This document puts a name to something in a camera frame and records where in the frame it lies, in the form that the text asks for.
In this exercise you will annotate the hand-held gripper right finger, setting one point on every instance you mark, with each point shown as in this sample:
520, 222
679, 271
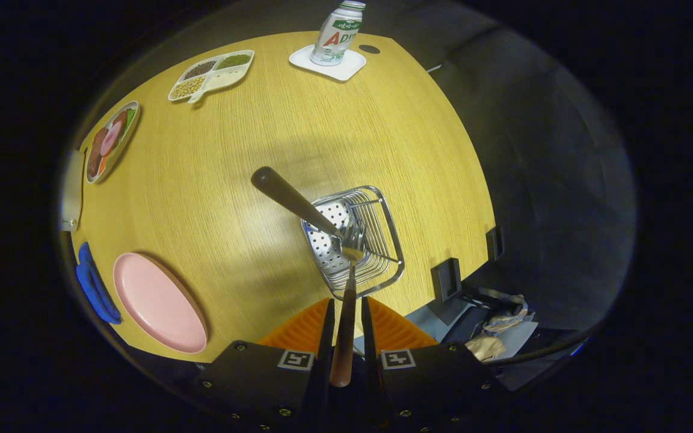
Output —
369, 337

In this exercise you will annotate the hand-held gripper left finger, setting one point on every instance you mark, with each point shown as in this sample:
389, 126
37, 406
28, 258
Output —
326, 337

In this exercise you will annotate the black table clamp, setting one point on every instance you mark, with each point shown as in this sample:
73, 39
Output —
446, 279
494, 243

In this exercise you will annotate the crumpled beige paper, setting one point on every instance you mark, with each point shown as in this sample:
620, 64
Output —
485, 347

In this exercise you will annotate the pink round plate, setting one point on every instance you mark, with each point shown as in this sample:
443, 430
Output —
154, 300

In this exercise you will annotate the blue towel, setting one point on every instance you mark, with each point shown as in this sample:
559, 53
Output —
97, 294

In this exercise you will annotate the white square coaster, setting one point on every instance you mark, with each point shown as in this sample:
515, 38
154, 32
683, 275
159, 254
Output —
346, 70

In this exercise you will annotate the grey oval food plate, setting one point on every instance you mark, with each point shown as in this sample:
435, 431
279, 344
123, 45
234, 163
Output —
127, 142

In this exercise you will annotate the white divided bean tray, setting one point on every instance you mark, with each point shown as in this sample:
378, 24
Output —
226, 75

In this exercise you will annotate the orange carrot slice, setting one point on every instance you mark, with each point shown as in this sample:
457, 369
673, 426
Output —
103, 166

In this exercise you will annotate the black round table grommet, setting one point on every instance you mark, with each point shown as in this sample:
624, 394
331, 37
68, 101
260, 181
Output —
369, 49

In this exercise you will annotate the large brown meat piece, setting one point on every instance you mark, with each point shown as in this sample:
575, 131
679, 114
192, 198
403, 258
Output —
94, 164

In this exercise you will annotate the white toaster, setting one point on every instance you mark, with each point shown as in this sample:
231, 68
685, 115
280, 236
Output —
73, 192

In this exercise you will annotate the pink ham slice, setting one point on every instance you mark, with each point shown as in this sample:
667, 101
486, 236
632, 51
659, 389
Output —
111, 138

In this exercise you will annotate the clear bottle green label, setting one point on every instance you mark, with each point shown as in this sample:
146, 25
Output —
334, 42

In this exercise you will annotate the green lettuce leaf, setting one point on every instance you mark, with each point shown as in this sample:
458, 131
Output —
129, 116

